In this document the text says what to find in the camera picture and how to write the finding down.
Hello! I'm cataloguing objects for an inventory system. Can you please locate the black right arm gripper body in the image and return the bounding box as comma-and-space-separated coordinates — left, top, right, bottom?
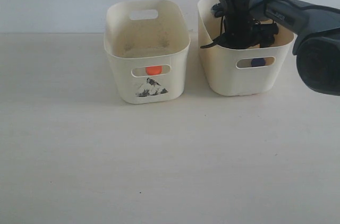
200, 0, 279, 49

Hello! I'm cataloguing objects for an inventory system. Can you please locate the orange ball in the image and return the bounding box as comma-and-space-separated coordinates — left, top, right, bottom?
145, 66, 163, 76

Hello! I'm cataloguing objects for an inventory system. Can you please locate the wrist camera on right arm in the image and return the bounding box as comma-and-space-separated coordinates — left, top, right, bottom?
210, 3, 229, 18

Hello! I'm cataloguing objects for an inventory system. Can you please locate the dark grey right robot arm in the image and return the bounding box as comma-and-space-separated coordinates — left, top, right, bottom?
205, 0, 339, 96

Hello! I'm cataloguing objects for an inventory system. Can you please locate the blue ball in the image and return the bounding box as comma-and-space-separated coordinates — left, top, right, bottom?
250, 58, 266, 67

